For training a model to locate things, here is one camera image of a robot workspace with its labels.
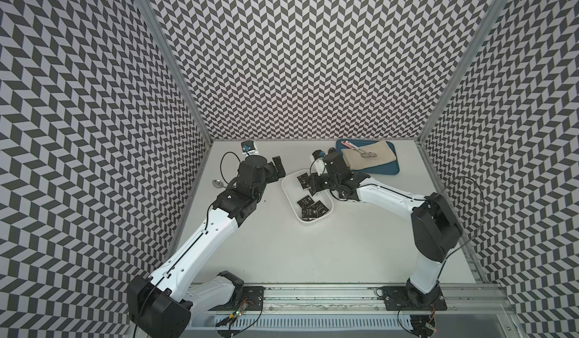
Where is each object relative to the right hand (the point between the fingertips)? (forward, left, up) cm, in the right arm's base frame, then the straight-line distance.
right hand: (308, 181), depth 88 cm
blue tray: (+12, -38, -8) cm, 41 cm away
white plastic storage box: (-1, +6, -8) cm, 10 cm away
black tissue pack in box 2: (-9, -1, -8) cm, 12 cm away
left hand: (-2, +14, +15) cm, 20 cm away
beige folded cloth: (+19, -23, -11) cm, 32 cm away
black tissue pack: (-1, +1, +1) cm, 2 cm away
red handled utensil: (+24, -28, -11) cm, 39 cm away
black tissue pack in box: (-3, +1, -10) cm, 11 cm away
